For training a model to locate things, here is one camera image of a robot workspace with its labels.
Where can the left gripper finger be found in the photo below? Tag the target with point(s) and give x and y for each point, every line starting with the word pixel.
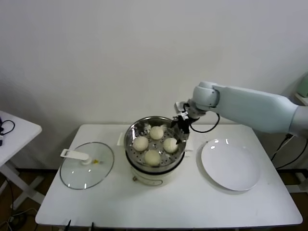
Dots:
pixel 92 226
pixel 68 226

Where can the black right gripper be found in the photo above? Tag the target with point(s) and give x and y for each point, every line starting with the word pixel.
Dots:
pixel 184 124

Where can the white steamed baozi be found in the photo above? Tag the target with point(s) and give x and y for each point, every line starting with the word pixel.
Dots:
pixel 152 158
pixel 170 145
pixel 157 132
pixel 141 144

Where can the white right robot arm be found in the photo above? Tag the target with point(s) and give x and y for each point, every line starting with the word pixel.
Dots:
pixel 250 106

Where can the perforated steel steamer basket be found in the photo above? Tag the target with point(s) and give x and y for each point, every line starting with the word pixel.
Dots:
pixel 137 158

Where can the cream electric cooker pot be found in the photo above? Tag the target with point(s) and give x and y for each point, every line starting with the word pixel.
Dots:
pixel 149 178

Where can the white round plate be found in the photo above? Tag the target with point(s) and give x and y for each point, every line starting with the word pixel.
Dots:
pixel 231 166

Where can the white folding side table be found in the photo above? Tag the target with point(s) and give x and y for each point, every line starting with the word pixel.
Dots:
pixel 21 139

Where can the small dark device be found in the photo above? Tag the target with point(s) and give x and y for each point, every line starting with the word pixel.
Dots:
pixel 1 142

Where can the white shelf board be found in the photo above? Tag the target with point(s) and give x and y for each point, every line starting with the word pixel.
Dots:
pixel 302 99

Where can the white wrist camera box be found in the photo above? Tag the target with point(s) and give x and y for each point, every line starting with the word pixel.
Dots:
pixel 180 106

